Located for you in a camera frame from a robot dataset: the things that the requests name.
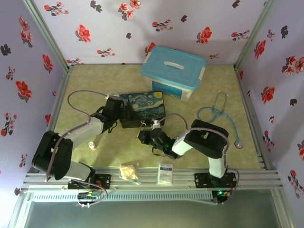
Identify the clear bag of cotton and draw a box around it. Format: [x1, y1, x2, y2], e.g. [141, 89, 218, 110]
[118, 163, 141, 185]

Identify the blue stethoscope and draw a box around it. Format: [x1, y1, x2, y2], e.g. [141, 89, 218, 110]
[197, 91, 244, 150]

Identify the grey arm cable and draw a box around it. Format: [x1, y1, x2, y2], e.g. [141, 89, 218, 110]
[44, 90, 110, 183]
[158, 113, 240, 190]

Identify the grey right arm cable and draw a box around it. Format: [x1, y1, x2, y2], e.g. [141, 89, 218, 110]
[158, 113, 240, 190]

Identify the long aluminium frame rail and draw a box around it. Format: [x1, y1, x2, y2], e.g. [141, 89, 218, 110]
[20, 167, 285, 193]

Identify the white paper packet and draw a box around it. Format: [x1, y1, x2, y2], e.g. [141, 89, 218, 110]
[157, 162, 174, 186]

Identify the grey left arm cable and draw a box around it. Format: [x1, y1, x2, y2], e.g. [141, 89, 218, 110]
[44, 90, 110, 183]

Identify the starry night painted tin box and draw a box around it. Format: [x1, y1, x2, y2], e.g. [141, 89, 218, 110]
[119, 91, 167, 129]

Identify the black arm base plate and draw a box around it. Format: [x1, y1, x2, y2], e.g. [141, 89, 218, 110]
[194, 172, 239, 189]
[67, 174, 112, 190]

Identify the short aluminium frame rail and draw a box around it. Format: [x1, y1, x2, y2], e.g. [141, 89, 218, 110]
[234, 66, 279, 171]
[47, 66, 75, 133]

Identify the green circuit board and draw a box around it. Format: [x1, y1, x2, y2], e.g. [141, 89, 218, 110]
[213, 189, 231, 203]
[77, 191, 99, 200]

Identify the white slotted cable duct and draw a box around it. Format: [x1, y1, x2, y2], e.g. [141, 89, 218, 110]
[30, 190, 212, 203]

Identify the white storage box blue lid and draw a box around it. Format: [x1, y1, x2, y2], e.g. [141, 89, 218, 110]
[140, 45, 207, 102]

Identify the aluminium frame post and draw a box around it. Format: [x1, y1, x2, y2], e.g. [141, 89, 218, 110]
[22, 0, 72, 72]
[234, 0, 279, 70]

